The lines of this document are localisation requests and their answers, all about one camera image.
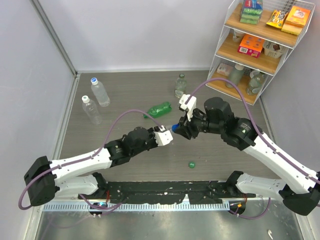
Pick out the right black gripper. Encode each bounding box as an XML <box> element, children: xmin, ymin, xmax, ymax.
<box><xmin>173</xmin><ymin>106</ymin><xmax>223</xmax><ymax>140</ymax></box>

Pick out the green plastic bottle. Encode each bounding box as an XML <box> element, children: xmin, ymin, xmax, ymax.
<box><xmin>143</xmin><ymin>101</ymin><xmax>172</xmax><ymax>119</ymax></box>

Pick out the clear plastic bottle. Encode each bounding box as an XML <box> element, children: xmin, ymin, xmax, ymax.
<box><xmin>82</xmin><ymin>99</ymin><xmax>103</xmax><ymax>125</ymax></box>

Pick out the white bottle cap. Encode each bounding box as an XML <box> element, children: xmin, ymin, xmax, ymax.
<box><xmin>81</xmin><ymin>95</ymin><xmax>90</xmax><ymax>104</ymax></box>

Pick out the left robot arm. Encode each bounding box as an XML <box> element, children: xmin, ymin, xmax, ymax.
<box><xmin>24</xmin><ymin>126</ymin><xmax>165</xmax><ymax>207</ymax></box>

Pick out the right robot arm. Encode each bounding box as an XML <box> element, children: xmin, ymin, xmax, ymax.
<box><xmin>172</xmin><ymin>94</ymin><xmax>320</xmax><ymax>216</ymax></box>

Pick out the clear glass bottle green cap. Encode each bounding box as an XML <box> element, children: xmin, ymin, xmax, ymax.
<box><xmin>174</xmin><ymin>73</ymin><xmax>187</xmax><ymax>98</ymax></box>

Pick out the clear bottle blue cap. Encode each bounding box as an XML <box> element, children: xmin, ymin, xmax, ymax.
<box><xmin>90</xmin><ymin>77</ymin><xmax>111</xmax><ymax>107</ymax></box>

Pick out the grey green bottle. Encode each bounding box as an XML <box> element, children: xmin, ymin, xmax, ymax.
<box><xmin>227</xmin><ymin>63</ymin><xmax>245</xmax><ymax>86</ymax></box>

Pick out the clear bottle on shelf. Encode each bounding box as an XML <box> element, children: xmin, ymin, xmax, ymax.
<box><xmin>246</xmin><ymin>70</ymin><xmax>265</xmax><ymax>96</ymax></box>

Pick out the pink white packet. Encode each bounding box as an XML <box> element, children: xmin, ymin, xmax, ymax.
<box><xmin>216</xmin><ymin>62</ymin><xmax>234</xmax><ymax>77</ymax></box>

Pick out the orange pink box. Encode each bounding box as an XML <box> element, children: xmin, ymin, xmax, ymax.
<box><xmin>237</xmin><ymin>34</ymin><xmax>265</xmax><ymax>58</ymax></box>

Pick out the white cup on shelf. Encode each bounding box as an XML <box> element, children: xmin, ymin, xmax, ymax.
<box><xmin>232</xmin><ymin>29</ymin><xmax>246</xmax><ymax>43</ymax></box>

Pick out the green sponge pack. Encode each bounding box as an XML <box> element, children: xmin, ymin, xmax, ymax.
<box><xmin>239</xmin><ymin>0</ymin><xmax>263</xmax><ymax>25</ymax></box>

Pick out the yellow snack bag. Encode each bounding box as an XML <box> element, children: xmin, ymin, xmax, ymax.
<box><xmin>266</xmin><ymin>10</ymin><xmax>288</xmax><ymax>29</ymax></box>

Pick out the orange yellow box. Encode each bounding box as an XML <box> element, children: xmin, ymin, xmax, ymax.
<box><xmin>281</xmin><ymin>5</ymin><xmax>311</xmax><ymax>36</ymax></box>

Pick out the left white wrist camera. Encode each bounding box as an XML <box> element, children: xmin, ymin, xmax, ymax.
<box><xmin>153</xmin><ymin>125</ymin><xmax>173</xmax><ymax>147</ymax></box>

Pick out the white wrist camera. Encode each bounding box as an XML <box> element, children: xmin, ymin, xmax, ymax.
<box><xmin>153</xmin><ymin>125</ymin><xmax>173</xmax><ymax>147</ymax></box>
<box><xmin>178</xmin><ymin>94</ymin><xmax>197</xmax><ymax>122</ymax></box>

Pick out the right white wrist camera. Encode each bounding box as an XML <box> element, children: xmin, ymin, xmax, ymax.
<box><xmin>178</xmin><ymin>94</ymin><xmax>197</xmax><ymax>122</ymax></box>

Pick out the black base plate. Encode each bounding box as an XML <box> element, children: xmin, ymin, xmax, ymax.
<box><xmin>77</xmin><ymin>180</ymin><xmax>256</xmax><ymax>205</ymax></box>

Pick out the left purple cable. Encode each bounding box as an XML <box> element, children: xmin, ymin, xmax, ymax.
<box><xmin>18</xmin><ymin>109</ymin><xmax>166</xmax><ymax>218</ymax></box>

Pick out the white cable duct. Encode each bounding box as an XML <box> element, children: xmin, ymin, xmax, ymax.
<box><xmin>42</xmin><ymin>201</ymin><xmax>230</xmax><ymax>212</ymax></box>

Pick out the white wire shelf rack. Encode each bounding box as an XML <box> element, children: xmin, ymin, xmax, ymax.
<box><xmin>208</xmin><ymin>0</ymin><xmax>316</xmax><ymax>105</ymax></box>

